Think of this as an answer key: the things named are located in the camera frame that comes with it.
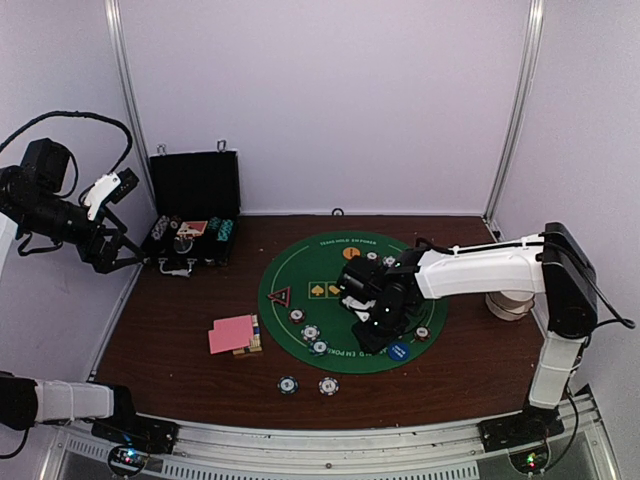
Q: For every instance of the blue beige chip mat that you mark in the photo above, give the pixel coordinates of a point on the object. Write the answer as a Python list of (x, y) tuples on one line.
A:
[(310, 333)]

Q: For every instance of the clear acrylic dealer button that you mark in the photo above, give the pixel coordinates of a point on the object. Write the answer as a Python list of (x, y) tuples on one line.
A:
[(182, 246)]

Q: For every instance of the blue green chip mat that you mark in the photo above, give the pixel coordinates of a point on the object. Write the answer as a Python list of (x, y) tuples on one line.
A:
[(318, 347)]

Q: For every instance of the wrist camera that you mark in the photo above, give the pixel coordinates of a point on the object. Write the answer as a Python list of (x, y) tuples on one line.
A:
[(361, 279), (112, 187)]

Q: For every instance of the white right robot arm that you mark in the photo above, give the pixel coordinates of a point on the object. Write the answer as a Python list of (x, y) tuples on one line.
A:
[(382, 292)]

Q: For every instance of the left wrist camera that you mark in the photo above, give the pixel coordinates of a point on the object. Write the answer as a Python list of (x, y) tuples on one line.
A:
[(112, 187)]

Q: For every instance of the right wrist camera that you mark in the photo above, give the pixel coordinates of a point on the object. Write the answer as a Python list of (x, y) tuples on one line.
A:
[(361, 279)]

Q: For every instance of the blue beige chip stack in case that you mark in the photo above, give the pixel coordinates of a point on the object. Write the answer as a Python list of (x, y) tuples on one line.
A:
[(160, 227)]

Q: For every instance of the dark blue green chip stack in case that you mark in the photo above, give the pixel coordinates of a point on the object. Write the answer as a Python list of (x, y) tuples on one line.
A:
[(213, 225)]

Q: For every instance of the orange big blind button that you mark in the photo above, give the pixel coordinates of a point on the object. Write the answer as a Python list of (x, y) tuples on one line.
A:
[(351, 252)]

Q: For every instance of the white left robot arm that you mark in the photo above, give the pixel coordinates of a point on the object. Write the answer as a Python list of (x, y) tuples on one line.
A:
[(46, 220)]

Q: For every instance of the blue beige 10 chip stack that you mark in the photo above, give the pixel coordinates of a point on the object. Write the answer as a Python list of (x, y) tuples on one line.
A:
[(328, 386)]

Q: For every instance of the teal blue chip stack in case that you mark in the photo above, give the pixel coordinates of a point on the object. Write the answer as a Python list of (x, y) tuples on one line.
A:
[(225, 230)]

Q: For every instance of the open card deck box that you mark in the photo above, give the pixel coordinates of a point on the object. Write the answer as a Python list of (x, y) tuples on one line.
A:
[(255, 342)]

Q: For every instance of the blue green 50 chip stack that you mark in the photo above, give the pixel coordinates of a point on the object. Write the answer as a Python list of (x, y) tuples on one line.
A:
[(288, 385)]

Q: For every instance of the brown chip stack in case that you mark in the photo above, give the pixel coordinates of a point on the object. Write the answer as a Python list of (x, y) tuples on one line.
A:
[(174, 222)]

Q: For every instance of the pink playing cards pile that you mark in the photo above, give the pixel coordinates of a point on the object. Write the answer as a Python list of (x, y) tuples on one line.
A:
[(230, 333)]

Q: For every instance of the green round poker mat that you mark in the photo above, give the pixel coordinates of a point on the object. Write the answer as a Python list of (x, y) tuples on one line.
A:
[(311, 268)]

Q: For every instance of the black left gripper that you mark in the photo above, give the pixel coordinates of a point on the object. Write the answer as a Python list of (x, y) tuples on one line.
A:
[(101, 259)]

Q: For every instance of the aluminium front rail base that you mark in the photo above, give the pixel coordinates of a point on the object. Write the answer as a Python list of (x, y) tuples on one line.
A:
[(453, 450)]

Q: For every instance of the boxed playing card deck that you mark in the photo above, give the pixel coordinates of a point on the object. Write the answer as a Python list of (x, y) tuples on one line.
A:
[(192, 228)]

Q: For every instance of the black poker chip case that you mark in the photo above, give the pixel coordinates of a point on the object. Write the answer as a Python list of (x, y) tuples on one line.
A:
[(196, 186)]

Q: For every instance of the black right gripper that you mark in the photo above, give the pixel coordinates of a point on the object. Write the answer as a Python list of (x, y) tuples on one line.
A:
[(372, 342)]

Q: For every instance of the blue small blind button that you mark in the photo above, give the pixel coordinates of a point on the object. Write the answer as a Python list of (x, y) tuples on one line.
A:
[(399, 351)]

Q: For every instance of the red triangle marker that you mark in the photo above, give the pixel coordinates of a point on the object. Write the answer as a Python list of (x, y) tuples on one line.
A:
[(281, 297)]

